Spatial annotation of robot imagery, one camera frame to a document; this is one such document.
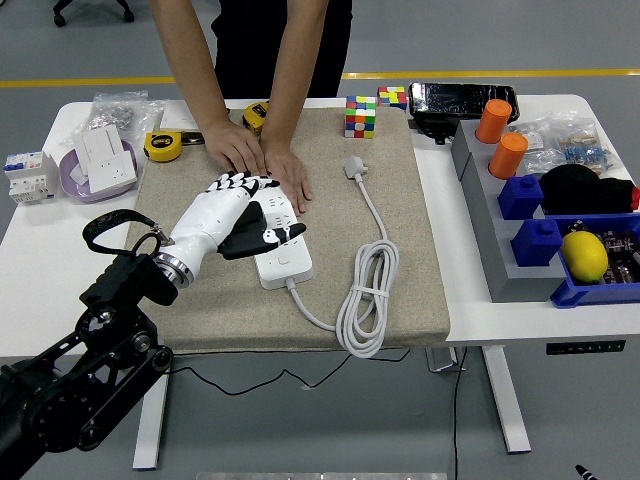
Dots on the person's left hand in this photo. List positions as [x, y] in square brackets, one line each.
[287, 170]

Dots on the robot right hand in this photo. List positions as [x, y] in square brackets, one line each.
[584, 473]

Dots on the person's right hand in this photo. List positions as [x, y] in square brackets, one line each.
[235, 145]

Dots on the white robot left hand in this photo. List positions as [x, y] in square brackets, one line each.
[210, 220]

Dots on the black plug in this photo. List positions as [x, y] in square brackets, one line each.
[252, 217]

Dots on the white power strip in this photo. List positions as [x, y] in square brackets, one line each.
[290, 270]

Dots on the person's right forearm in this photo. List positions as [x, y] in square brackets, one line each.
[190, 60]

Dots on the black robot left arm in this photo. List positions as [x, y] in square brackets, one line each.
[75, 385]

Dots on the person's left forearm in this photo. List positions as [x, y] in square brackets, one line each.
[295, 65]

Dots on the yellow tape measure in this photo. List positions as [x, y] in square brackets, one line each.
[162, 147]
[255, 115]

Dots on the grey-brown mat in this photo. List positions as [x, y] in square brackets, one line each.
[320, 150]

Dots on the large colourful puzzle cube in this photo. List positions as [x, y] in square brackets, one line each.
[360, 117]

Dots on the person's torso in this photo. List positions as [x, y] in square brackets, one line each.
[245, 45]

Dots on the white table leg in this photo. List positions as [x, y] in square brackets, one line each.
[150, 425]
[505, 400]

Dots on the clear bag of screws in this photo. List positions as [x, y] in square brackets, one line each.
[117, 115]

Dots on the black table control panel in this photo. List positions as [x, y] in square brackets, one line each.
[585, 347]

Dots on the small colourful puzzle cube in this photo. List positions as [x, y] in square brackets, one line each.
[392, 97]

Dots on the purple plate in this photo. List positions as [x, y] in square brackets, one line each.
[72, 187]

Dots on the blue plastic bin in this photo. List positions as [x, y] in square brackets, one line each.
[590, 295]

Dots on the white circuit breaker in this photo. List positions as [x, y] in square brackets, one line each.
[30, 185]

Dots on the black glossy device with stand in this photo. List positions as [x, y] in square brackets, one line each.
[460, 97]

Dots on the grey stepped block holder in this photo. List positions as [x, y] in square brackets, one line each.
[525, 282]

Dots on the orange cylinder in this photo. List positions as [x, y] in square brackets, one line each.
[492, 122]
[507, 157]

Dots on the yellow lemon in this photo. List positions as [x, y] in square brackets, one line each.
[582, 257]

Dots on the black office chair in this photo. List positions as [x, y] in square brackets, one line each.
[59, 19]

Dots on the blue block with stud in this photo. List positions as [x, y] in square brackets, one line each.
[535, 245]
[520, 197]

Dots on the red object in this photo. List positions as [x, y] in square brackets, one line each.
[636, 197]

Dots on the clear bags of components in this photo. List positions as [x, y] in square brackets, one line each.
[580, 145]

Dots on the white wall socket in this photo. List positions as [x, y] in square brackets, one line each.
[112, 172]

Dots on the metal bracket under table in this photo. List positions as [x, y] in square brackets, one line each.
[440, 360]

